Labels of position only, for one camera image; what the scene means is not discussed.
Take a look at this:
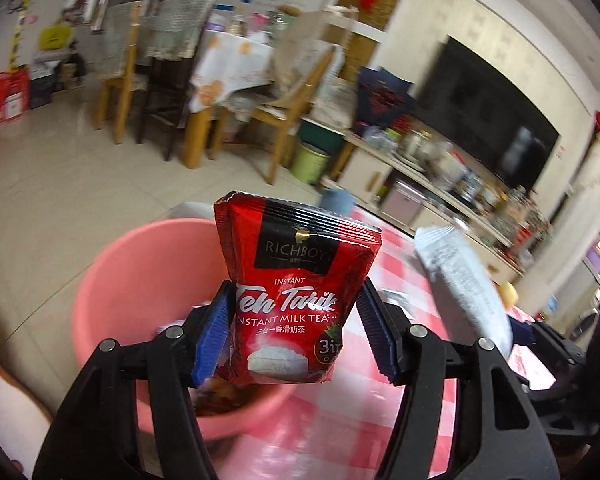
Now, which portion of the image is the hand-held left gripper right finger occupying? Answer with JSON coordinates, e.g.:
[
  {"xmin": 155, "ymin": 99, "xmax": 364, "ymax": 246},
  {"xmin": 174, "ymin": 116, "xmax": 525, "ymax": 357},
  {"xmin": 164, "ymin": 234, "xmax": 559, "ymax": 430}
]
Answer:
[{"xmin": 356, "ymin": 280, "xmax": 561, "ymax": 480}]

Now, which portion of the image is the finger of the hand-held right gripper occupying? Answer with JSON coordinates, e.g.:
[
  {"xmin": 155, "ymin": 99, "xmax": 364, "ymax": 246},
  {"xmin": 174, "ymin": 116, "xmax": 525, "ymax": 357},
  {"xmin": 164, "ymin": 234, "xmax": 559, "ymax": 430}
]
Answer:
[{"xmin": 510, "ymin": 317, "xmax": 588, "ymax": 396}]

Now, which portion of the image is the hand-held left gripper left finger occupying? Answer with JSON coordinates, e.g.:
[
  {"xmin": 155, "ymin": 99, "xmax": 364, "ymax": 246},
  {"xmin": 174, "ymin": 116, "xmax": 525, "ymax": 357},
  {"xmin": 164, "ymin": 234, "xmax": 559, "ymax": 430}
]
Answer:
[{"xmin": 31, "ymin": 280, "xmax": 236, "ymax": 480}]

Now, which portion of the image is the white printed packet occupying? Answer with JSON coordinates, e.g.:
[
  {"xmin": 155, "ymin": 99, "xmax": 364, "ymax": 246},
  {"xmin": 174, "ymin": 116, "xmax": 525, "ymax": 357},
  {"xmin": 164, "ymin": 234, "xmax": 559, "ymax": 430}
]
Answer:
[{"xmin": 414, "ymin": 225, "xmax": 513, "ymax": 356}]

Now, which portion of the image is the pink plastic bucket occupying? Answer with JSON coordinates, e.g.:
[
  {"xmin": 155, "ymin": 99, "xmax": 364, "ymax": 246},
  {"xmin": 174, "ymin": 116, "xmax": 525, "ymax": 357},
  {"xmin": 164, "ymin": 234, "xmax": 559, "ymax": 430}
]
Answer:
[{"xmin": 72, "ymin": 217, "xmax": 301, "ymax": 441}]

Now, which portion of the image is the red instant tea sachet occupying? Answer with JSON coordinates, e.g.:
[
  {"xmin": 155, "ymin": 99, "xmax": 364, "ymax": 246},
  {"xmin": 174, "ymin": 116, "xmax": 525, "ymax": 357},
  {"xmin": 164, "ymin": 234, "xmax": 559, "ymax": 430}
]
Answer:
[{"xmin": 213, "ymin": 190, "xmax": 383, "ymax": 386}]

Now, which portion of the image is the pink checked tablecloth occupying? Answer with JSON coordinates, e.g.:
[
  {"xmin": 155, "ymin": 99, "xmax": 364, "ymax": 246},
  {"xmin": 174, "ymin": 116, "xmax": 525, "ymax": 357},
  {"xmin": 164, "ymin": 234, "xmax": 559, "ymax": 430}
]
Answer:
[{"xmin": 215, "ymin": 205, "xmax": 581, "ymax": 480}]

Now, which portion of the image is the pink storage box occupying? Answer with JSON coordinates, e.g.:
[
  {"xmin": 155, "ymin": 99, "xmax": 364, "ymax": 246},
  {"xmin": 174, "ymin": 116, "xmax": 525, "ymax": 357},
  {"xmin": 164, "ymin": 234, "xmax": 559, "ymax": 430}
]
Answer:
[{"xmin": 380, "ymin": 180, "xmax": 426, "ymax": 226}]

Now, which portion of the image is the blue cushion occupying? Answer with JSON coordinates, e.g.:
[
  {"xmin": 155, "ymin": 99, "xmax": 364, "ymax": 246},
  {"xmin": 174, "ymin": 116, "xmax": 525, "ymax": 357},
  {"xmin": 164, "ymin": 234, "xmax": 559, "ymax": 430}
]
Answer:
[{"xmin": 320, "ymin": 187, "xmax": 353, "ymax": 211}]

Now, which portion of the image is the cream television stand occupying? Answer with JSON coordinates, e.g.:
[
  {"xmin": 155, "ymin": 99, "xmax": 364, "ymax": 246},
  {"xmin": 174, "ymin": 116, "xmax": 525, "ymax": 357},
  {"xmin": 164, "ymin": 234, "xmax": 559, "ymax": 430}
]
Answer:
[{"xmin": 330, "ymin": 130, "xmax": 526, "ymax": 281}]

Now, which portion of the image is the green plastic bin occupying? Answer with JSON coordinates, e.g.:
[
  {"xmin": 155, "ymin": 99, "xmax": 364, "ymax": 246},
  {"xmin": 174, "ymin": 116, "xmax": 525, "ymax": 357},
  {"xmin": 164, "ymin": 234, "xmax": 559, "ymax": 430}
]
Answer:
[{"xmin": 290, "ymin": 141, "xmax": 332, "ymax": 186}]

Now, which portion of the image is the dark green basin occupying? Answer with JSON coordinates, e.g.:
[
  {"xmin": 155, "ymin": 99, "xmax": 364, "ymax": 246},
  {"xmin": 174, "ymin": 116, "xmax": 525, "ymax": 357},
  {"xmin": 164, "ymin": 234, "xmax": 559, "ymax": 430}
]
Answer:
[{"xmin": 297, "ymin": 117, "xmax": 348, "ymax": 148}]

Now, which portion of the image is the wooden chair with canvas bag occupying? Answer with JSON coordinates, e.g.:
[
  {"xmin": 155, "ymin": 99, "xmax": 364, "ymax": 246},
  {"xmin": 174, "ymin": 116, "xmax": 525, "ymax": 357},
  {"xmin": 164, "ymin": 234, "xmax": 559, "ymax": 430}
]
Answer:
[{"xmin": 210, "ymin": 47, "xmax": 336, "ymax": 186}]

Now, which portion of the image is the dark blue flower bouquet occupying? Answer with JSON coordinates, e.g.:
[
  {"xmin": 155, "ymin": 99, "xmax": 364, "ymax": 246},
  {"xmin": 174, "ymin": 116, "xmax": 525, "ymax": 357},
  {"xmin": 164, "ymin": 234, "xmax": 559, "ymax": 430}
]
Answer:
[{"xmin": 355, "ymin": 66, "xmax": 415, "ymax": 126}]

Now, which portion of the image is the black television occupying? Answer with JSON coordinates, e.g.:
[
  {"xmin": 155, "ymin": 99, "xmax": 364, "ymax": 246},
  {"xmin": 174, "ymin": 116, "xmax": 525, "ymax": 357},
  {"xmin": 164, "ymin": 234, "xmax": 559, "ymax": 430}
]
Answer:
[{"xmin": 412, "ymin": 35, "xmax": 560, "ymax": 193}]

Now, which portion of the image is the white orange-print tablecloth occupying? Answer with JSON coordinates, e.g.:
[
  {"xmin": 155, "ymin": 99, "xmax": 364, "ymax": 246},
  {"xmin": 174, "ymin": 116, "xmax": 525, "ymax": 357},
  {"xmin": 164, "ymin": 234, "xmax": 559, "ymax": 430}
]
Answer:
[{"xmin": 187, "ymin": 30, "xmax": 276, "ymax": 116}]

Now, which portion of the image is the beige canvas bag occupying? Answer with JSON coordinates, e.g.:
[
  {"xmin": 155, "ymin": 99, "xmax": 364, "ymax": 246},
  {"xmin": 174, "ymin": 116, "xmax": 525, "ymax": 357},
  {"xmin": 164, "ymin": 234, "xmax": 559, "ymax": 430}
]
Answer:
[{"xmin": 272, "ymin": 5, "xmax": 358, "ymax": 101}]

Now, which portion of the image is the dark blue box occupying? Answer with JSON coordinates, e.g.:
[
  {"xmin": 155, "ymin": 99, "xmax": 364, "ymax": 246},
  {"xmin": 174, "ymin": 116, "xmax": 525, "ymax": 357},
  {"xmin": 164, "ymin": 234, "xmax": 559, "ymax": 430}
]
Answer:
[{"xmin": 29, "ymin": 62, "xmax": 56, "ymax": 108}]

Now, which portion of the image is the wooden chair with green cover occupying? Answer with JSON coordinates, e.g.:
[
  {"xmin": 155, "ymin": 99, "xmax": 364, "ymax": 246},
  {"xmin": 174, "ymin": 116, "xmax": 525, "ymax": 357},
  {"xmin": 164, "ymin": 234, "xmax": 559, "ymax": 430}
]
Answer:
[{"xmin": 97, "ymin": 2, "xmax": 148, "ymax": 146}]

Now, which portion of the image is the red cardboard box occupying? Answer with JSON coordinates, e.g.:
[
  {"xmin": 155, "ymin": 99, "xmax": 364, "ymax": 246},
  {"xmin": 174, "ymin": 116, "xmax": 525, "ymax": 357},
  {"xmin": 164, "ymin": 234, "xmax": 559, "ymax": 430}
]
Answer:
[{"xmin": 0, "ymin": 67, "xmax": 31, "ymax": 133}]

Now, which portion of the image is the yellow bag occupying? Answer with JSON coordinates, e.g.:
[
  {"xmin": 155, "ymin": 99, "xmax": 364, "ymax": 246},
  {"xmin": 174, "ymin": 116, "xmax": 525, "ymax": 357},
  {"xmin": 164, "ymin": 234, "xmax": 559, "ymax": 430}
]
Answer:
[{"xmin": 39, "ymin": 25, "xmax": 73, "ymax": 51}]

